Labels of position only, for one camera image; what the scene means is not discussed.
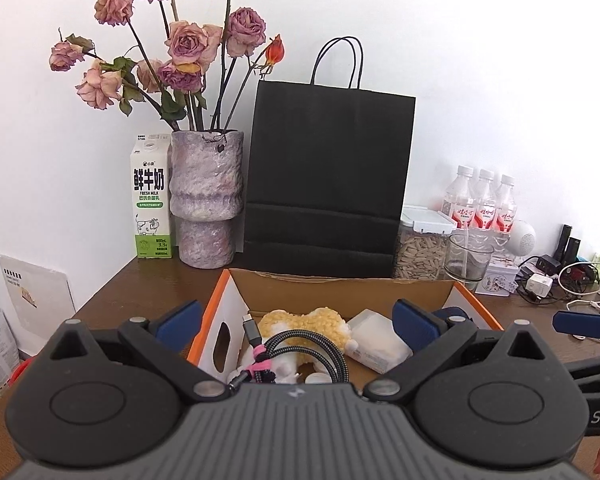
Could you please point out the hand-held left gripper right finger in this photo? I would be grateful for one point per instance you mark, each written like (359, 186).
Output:
(415, 330)

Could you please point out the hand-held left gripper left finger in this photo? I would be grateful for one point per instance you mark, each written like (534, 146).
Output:
(180, 322)

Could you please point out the white plastic case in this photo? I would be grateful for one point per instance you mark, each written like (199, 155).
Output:
(375, 340)

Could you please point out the cardboard box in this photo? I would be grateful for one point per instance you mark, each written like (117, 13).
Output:
(330, 290)

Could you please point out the yellow plush toy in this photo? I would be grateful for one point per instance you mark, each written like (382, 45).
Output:
(320, 325)

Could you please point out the clear container of seeds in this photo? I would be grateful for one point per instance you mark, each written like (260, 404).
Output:
(420, 257)

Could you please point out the white charger plug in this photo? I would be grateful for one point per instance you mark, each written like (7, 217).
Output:
(537, 286)

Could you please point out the black power adapter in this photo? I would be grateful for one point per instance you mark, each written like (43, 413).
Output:
(549, 264)

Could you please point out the clear glass cup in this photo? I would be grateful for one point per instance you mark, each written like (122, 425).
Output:
(475, 262)

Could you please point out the clear glass straw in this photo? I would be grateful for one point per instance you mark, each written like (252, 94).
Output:
(467, 252)

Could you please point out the white printed tin box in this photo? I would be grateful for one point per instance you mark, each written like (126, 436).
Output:
(497, 277)

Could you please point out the white round speaker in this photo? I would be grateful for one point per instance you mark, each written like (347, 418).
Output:
(521, 237)

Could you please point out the threaded white bottle cap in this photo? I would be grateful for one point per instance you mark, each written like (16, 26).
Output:
(315, 378)

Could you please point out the white green milk carton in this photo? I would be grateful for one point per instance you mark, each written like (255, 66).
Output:
(150, 210)

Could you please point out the red label water bottle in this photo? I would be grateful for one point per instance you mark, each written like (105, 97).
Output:
(484, 205)
(506, 207)
(457, 200)

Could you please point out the mottled purple vase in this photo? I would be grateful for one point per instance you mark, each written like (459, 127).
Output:
(205, 185)

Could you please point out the black paper bag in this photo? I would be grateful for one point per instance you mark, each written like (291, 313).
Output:
(330, 160)

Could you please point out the dried pink rose bouquet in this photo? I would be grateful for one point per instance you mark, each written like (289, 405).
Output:
(187, 42)

